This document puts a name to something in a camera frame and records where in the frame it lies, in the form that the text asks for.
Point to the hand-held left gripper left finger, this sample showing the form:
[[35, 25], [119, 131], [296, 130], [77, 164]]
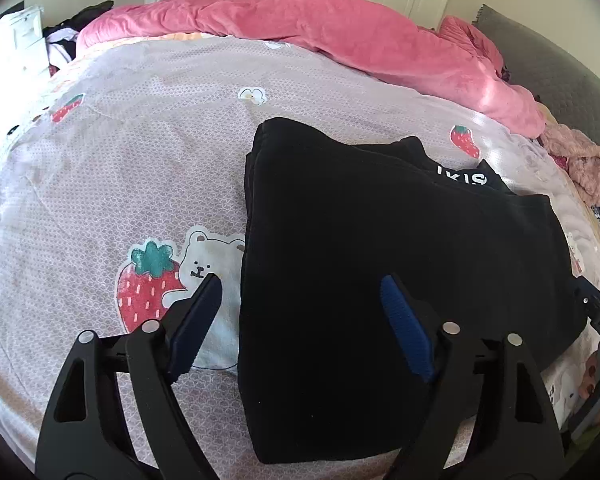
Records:
[[192, 332]]

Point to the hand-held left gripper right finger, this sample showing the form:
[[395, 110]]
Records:
[[405, 332]]

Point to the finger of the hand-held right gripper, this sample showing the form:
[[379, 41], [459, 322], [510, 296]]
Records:
[[597, 297]]

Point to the black sweater with orange patches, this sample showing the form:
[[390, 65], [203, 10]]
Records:
[[380, 220]]

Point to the dark clothes pile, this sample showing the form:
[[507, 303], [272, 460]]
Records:
[[67, 35]]

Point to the pink fluffy garment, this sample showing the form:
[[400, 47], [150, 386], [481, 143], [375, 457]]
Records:
[[580, 160]]

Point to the lilac strawberry print bedsheet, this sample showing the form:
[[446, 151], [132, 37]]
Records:
[[130, 160]]

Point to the grey quilted headboard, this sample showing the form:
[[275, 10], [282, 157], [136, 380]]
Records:
[[555, 60]]

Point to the pink duvet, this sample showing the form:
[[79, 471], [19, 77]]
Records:
[[330, 35]]

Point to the white drawer cabinet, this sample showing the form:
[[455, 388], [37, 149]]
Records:
[[15, 55]]

